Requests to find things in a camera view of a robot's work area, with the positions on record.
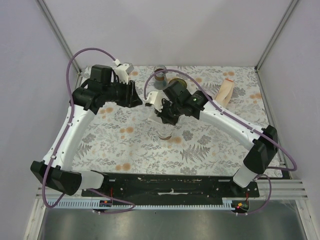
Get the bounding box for dark olive glass dripper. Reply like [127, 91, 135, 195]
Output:
[168, 77, 188, 88]

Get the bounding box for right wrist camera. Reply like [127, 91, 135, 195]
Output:
[145, 91, 164, 112]

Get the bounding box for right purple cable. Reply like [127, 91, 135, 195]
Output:
[144, 69, 298, 216]

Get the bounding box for white paper coffee filter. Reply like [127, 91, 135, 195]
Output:
[147, 111, 163, 124]

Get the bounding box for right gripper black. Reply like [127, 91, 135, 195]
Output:
[154, 99, 183, 127]

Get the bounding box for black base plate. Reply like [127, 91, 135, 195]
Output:
[97, 172, 260, 205]

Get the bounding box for left aluminium frame post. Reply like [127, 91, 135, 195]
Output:
[37, 0, 83, 73]

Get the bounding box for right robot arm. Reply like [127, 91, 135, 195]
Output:
[146, 82, 278, 197]

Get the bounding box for white cable duct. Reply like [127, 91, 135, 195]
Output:
[56, 198, 249, 211]

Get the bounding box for floral tablecloth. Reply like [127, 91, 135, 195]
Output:
[69, 66, 269, 176]

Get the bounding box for clear glass dripper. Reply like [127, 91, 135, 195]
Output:
[156, 124, 175, 141]

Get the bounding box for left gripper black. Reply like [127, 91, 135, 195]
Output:
[103, 78, 143, 109]

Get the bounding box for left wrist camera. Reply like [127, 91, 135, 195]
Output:
[113, 59, 134, 85]

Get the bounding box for aluminium frame post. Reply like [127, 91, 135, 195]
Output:
[254, 0, 300, 73]
[37, 0, 83, 73]

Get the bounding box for right aluminium frame post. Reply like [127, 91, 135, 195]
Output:
[254, 0, 300, 73]

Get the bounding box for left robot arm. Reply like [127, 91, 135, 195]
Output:
[30, 63, 143, 197]

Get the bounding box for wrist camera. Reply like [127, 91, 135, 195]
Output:
[113, 59, 134, 85]
[145, 91, 164, 112]

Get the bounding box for glass carafe with brown band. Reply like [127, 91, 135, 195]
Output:
[153, 65, 168, 90]

